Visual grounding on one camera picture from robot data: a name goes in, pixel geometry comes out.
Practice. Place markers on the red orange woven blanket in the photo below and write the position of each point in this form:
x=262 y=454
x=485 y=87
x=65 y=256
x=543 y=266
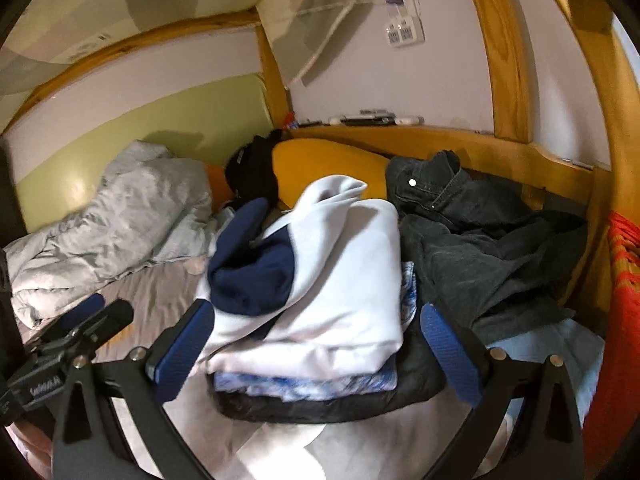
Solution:
x=615 y=407

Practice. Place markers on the blue white patterned folded garment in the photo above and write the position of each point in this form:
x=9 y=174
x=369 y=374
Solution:
x=341 y=338

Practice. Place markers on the light blue cloth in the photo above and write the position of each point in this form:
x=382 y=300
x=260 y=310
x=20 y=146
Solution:
x=579 y=348

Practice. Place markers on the checked hanging cloth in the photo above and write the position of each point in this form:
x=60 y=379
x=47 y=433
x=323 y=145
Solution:
x=51 y=35

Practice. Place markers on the black folded garment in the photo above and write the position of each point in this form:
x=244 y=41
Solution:
x=419 y=379

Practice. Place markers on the navy and white sweatshirt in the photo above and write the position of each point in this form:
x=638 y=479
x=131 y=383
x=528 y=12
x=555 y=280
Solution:
x=260 y=267

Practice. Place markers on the dark grey jeans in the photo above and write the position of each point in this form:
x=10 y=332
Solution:
x=481 y=254

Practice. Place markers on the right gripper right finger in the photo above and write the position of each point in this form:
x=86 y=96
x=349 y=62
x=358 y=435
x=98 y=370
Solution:
x=546 y=441

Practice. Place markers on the orange pillow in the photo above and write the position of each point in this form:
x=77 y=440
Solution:
x=299 y=162

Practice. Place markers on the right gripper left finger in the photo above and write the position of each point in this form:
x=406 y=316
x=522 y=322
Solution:
x=89 y=442

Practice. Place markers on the white wall socket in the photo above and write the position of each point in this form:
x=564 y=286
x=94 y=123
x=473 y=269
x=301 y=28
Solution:
x=404 y=31

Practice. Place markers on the black garment by pillow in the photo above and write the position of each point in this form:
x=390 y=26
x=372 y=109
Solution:
x=249 y=172

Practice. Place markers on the light grey duvet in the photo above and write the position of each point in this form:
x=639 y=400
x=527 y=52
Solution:
x=151 y=207

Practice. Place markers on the grey printed bed sheet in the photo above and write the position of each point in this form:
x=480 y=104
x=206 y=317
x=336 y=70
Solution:
x=402 y=444

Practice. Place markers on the white remote on ledge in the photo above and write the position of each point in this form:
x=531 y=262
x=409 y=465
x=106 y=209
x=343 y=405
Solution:
x=375 y=120

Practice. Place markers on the wooden bed frame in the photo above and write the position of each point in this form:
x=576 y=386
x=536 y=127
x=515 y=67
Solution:
x=205 y=86

